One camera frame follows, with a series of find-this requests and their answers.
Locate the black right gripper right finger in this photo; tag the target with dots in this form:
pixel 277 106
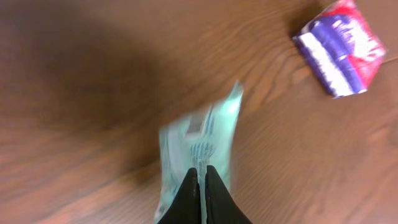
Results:
pixel 220 206

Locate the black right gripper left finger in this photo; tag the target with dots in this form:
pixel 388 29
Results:
pixel 186 206

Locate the red purple pad pack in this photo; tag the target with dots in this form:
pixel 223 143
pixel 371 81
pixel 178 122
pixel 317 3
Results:
pixel 341 49

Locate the light green wipes pack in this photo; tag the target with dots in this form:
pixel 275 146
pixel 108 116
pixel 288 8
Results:
pixel 197 140

